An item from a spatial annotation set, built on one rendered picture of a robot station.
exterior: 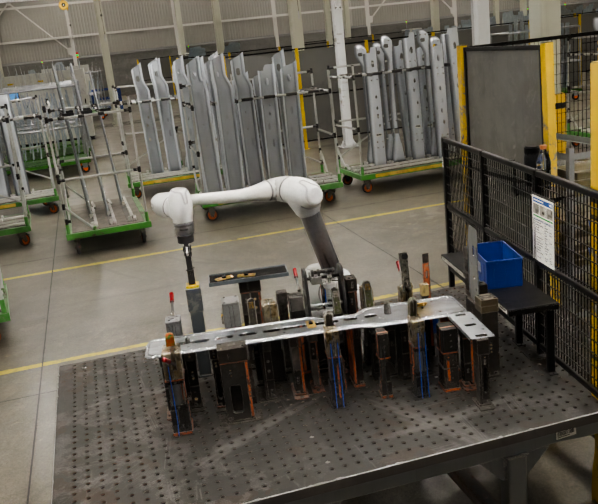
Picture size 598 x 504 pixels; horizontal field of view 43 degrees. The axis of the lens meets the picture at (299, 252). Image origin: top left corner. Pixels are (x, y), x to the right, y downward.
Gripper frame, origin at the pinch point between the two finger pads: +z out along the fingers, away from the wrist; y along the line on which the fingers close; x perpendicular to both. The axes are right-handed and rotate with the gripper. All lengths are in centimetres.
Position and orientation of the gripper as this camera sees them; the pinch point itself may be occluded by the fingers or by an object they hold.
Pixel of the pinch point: (191, 276)
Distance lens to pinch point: 355.3
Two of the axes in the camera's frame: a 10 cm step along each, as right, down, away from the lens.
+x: 9.9, -1.3, 1.0
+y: 1.3, 2.5, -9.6
